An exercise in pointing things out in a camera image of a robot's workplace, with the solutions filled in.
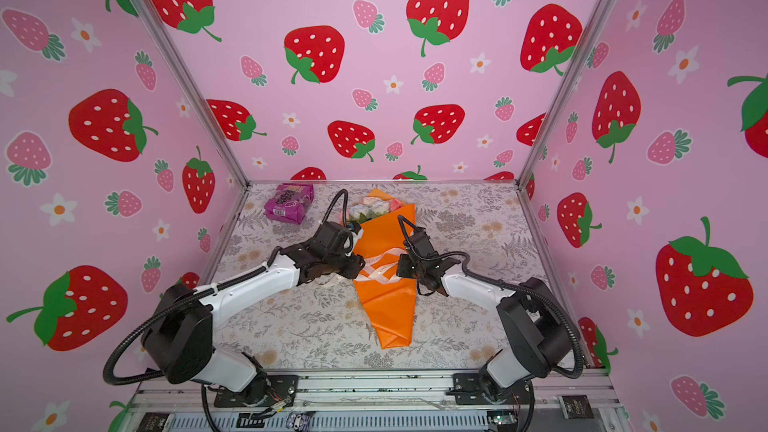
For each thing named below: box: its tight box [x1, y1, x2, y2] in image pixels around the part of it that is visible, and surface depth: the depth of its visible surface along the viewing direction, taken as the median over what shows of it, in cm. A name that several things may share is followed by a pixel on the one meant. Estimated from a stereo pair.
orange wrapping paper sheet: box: [354, 188, 417, 350], surface depth 89 cm
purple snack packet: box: [264, 183, 315, 225], surface depth 109 cm
